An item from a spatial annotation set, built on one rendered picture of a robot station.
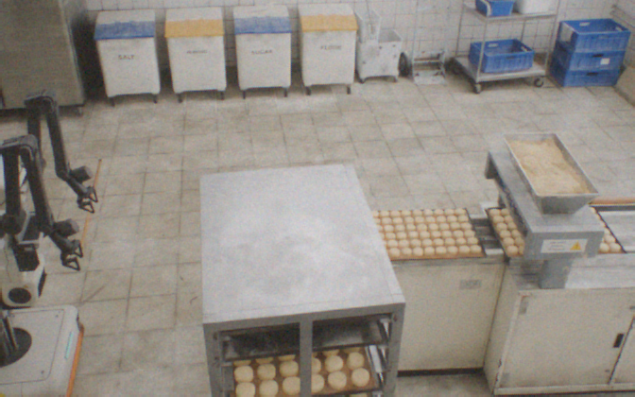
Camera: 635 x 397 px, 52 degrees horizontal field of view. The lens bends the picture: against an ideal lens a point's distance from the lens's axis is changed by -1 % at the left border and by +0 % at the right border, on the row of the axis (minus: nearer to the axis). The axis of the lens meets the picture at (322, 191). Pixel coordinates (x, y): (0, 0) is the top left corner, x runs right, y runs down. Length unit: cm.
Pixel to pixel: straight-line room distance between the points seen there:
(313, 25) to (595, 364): 408
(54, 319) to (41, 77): 297
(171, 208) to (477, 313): 257
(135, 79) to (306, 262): 503
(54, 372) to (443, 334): 202
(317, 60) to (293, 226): 480
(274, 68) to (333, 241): 484
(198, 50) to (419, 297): 379
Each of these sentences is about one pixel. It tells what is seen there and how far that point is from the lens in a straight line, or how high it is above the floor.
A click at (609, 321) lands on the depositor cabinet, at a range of 356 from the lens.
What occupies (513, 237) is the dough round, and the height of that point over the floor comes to 91.
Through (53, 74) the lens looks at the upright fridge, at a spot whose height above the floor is 49.
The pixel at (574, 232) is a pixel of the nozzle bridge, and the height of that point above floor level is 118.
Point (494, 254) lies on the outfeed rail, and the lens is 329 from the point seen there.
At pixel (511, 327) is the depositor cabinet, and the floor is 59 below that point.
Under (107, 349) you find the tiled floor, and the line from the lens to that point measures 410.
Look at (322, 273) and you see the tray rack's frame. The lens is 165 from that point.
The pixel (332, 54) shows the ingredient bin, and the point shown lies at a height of 45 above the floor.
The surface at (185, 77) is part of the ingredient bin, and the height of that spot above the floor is 28.
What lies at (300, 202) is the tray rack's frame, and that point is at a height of 182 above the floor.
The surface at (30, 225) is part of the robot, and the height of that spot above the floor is 104.
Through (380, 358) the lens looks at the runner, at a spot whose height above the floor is 158.
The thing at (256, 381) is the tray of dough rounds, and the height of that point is 149.
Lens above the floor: 290
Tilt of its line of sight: 34 degrees down
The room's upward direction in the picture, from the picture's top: 1 degrees clockwise
